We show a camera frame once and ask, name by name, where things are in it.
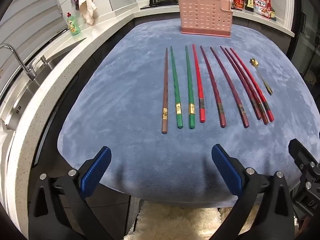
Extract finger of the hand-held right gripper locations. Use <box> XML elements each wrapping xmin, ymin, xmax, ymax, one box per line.
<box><xmin>288</xmin><ymin>138</ymin><xmax>320</xmax><ymax>180</ymax></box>

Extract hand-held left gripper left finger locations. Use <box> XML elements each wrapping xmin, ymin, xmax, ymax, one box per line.
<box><xmin>28</xmin><ymin>146</ymin><xmax>112</xmax><ymax>240</ymax></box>

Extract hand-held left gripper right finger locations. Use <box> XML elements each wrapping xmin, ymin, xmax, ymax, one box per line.
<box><xmin>211</xmin><ymin>144</ymin><xmax>296</xmax><ymax>240</ymax></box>

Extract dark red chopstick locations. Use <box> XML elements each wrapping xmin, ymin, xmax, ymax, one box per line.
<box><xmin>225</xmin><ymin>48</ymin><xmax>269</xmax><ymax>125</ymax></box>
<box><xmin>220</xmin><ymin>46</ymin><xmax>262</xmax><ymax>120</ymax></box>
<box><xmin>210</xmin><ymin>47</ymin><xmax>250</xmax><ymax>129</ymax></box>
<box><xmin>200</xmin><ymin>46</ymin><xmax>227</xmax><ymax>128</ymax></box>

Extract green chopstick gold band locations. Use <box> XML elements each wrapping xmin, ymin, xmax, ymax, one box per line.
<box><xmin>170</xmin><ymin>46</ymin><xmax>183</xmax><ymax>129</ymax></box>
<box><xmin>185</xmin><ymin>45</ymin><xmax>196</xmax><ymax>129</ymax></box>

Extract pink perforated utensil holder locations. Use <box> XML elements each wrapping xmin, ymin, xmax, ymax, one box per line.
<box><xmin>177</xmin><ymin>0</ymin><xmax>234</xmax><ymax>38</ymax></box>

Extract blue plush mat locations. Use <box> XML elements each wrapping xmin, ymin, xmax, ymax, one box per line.
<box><xmin>57</xmin><ymin>17</ymin><xmax>320</xmax><ymax>209</ymax></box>

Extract brown chopstick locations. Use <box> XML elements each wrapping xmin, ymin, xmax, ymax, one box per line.
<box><xmin>161</xmin><ymin>47</ymin><xmax>169</xmax><ymax>134</ymax></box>

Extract steel sink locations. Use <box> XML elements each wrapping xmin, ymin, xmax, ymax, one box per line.
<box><xmin>0</xmin><ymin>37</ymin><xmax>87</xmax><ymax>130</ymax></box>

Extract gold spoon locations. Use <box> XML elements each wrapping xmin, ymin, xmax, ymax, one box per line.
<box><xmin>249</xmin><ymin>58</ymin><xmax>273</xmax><ymax>95</ymax></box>

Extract sink soap dispenser pump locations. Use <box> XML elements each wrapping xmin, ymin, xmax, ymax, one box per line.
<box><xmin>40</xmin><ymin>55</ymin><xmax>54</xmax><ymax>71</ymax></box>

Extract chrome faucet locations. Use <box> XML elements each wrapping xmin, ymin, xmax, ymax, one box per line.
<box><xmin>0</xmin><ymin>44</ymin><xmax>37</xmax><ymax>80</ymax></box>

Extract green dish soap bottle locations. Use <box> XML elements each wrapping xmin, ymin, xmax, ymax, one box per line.
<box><xmin>66</xmin><ymin>12</ymin><xmax>79</xmax><ymax>36</ymax></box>

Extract red white cereal bag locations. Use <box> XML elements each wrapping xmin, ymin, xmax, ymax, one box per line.
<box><xmin>254</xmin><ymin>0</ymin><xmax>272</xmax><ymax>18</ymax></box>

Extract white window blind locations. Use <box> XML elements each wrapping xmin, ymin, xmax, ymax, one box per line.
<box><xmin>0</xmin><ymin>0</ymin><xmax>64</xmax><ymax>85</ymax></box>

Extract white hanging cloth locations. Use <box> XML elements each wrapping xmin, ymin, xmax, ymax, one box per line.
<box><xmin>78</xmin><ymin>0</ymin><xmax>97</xmax><ymax>25</ymax></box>

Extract black gas stove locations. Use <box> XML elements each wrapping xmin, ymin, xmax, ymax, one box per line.
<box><xmin>149</xmin><ymin>0</ymin><xmax>235</xmax><ymax>8</ymax></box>

